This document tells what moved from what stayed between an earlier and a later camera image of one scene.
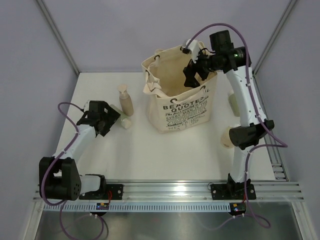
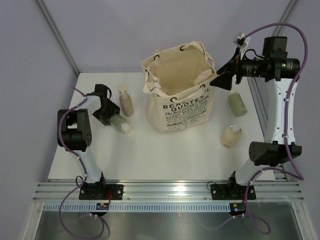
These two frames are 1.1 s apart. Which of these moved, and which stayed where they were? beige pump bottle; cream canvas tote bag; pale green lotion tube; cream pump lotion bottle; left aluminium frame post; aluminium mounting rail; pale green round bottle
Moved: pale green lotion tube
Stayed: left aluminium frame post; cream canvas tote bag; pale green round bottle; cream pump lotion bottle; beige pump bottle; aluminium mounting rail
